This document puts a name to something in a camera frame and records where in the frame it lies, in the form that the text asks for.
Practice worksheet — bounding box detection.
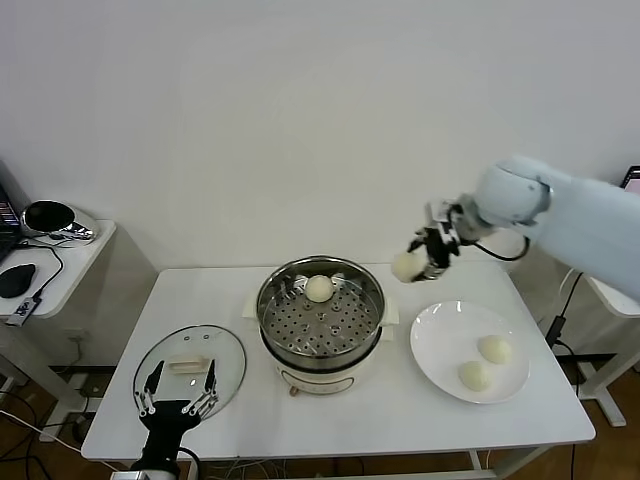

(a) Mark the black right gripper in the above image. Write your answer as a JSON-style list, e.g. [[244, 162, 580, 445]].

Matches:
[[407, 224, 461, 284]]

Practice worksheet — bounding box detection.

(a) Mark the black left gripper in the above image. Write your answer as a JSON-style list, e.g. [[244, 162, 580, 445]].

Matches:
[[134, 358, 221, 464]]

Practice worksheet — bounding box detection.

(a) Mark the white steamed baozi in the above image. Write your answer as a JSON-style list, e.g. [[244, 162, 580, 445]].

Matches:
[[458, 360, 495, 392], [477, 334, 514, 365], [392, 251, 426, 284], [304, 274, 334, 304]]

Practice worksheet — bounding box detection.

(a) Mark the glass lid cream handle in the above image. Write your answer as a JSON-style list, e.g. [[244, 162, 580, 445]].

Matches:
[[132, 324, 248, 429]]

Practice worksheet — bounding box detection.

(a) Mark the perforated steel steamer basket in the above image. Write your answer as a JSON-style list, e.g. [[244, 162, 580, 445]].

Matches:
[[256, 255, 387, 369]]

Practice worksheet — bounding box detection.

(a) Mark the white round plate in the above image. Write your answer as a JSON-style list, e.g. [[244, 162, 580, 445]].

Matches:
[[410, 299, 531, 405]]

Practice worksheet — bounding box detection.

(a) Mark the white side table with label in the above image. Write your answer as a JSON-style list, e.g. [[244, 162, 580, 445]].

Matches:
[[509, 234, 640, 429]]

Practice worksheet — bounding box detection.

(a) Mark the white side table with mouse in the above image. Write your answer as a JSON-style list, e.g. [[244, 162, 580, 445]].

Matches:
[[0, 219, 159, 444]]

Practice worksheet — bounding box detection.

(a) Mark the grey usb hub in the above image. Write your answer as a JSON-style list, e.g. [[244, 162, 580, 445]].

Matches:
[[4, 294, 42, 329]]

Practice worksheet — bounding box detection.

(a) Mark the black computer mouse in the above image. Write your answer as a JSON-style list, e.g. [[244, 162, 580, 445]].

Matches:
[[0, 263, 39, 300]]

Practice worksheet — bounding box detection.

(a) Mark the black flat bar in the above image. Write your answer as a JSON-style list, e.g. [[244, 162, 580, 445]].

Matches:
[[554, 352, 619, 374]]

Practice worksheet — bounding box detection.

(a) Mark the silver black headset device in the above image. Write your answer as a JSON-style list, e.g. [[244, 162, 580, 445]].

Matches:
[[20, 199, 99, 245]]

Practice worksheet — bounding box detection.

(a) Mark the dark laptop with code screen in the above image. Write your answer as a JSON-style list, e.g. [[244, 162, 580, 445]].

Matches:
[[0, 159, 24, 264]]

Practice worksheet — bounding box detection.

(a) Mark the white laptop cable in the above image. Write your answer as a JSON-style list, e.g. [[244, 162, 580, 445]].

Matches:
[[558, 267, 586, 314]]

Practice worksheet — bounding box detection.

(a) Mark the black cable with adapter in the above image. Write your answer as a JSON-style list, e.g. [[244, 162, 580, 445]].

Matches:
[[546, 269, 589, 381]]

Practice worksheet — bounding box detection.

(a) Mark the black usb hub cable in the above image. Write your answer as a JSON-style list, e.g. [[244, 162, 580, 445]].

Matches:
[[17, 234, 65, 301]]

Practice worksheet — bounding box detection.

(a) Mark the white table frame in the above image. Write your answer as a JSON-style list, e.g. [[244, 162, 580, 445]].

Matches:
[[119, 444, 556, 480]]

